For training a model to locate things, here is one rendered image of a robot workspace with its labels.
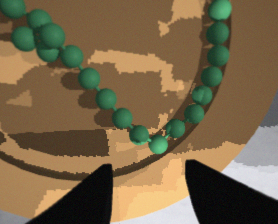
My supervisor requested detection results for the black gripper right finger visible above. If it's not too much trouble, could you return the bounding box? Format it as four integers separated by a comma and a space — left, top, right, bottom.
185, 159, 278, 224

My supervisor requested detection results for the round wooden bead board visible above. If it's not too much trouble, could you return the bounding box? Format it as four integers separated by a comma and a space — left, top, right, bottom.
0, 0, 278, 222

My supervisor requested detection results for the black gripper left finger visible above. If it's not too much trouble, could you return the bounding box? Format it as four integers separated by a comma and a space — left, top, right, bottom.
26, 163, 113, 224

